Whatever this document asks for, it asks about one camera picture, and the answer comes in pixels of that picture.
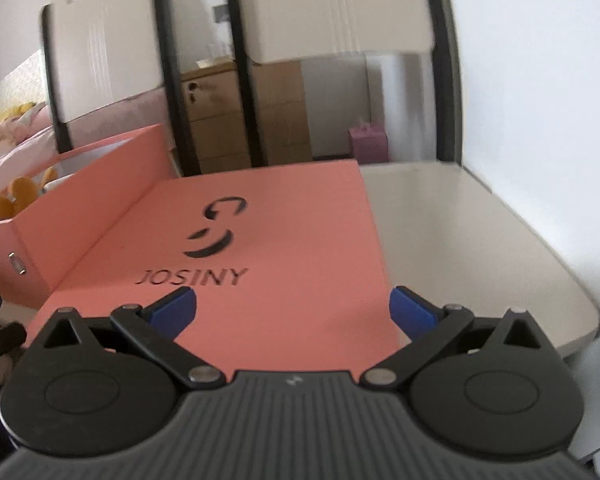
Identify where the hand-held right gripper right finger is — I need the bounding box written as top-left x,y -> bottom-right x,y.
360,286 -> 543,392

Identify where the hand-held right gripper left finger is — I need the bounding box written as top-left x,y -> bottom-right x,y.
42,286 -> 227,392

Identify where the orange bear plush toy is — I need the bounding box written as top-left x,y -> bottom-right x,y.
0,176 -> 57,222

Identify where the pink cardboard box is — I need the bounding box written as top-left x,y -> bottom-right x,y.
0,124 -> 179,309

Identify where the pink box lid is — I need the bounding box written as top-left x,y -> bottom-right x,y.
25,159 -> 412,374

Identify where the cream desktop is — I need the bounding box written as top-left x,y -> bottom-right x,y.
360,162 -> 600,361

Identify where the pink tissue box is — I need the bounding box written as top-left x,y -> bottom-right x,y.
349,121 -> 389,165

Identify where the wooden nightstand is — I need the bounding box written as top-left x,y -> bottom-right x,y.
180,57 -> 314,177

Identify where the yellow plush toy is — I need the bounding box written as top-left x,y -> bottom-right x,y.
0,101 -> 37,124

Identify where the bed with pink sheet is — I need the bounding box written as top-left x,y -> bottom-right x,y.
0,89 -> 174,196

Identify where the quilted cream headboard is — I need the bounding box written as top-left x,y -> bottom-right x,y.
0,50 -> 46,123

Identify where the cream chair with black frame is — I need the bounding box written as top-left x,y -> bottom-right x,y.
39,0 -> 201,177
224,0 -> 464,169

